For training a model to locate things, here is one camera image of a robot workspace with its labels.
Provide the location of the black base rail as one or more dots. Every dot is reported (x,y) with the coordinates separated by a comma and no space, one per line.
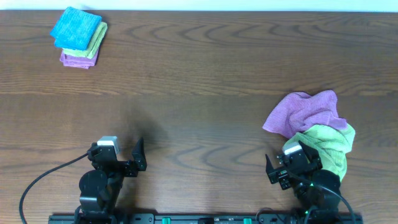
(149,218)

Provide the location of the folded purple cloth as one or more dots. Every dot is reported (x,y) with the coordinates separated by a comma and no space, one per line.
(78,62)

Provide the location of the crumpled green cloth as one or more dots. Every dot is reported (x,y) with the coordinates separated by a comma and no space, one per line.
(331,144)

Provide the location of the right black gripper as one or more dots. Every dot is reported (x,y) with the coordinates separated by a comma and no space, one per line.
(294,168)

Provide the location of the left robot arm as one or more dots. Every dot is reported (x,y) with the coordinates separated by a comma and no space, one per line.
(101,186)

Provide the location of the folded green cloth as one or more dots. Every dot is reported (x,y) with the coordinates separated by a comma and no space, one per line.
(93,45)

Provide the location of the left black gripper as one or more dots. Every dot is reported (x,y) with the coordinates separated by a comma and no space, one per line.
(123,166)

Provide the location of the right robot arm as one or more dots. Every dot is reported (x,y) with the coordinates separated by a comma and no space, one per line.
(317,189)

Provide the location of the folded blue cloth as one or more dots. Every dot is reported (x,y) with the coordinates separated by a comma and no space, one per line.
(74,29)

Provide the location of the purple microfibre cloth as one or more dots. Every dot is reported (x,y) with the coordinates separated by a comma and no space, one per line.
(299,111)

